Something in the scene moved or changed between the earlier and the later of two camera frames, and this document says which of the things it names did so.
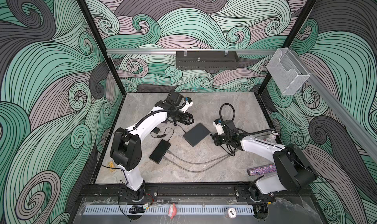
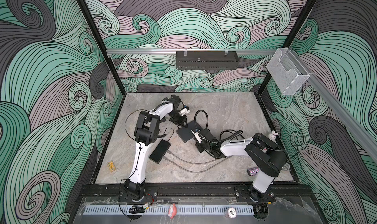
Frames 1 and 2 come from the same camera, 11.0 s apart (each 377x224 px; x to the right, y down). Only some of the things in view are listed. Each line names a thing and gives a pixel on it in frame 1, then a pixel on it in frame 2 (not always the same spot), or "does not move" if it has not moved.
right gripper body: [219, 139] -> [201, 146]
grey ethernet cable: [173, 163] does not move
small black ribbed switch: [159, 151] does not move
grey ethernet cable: [170, 153] does not move
